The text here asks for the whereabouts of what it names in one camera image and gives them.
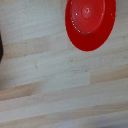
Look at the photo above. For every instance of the red round plate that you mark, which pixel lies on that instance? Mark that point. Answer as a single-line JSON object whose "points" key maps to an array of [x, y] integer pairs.
{"points": [[89, 23]]}

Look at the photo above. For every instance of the dark object at table edge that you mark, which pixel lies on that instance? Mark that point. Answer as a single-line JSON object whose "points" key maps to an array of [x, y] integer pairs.
{"points": [[1, 48]]}

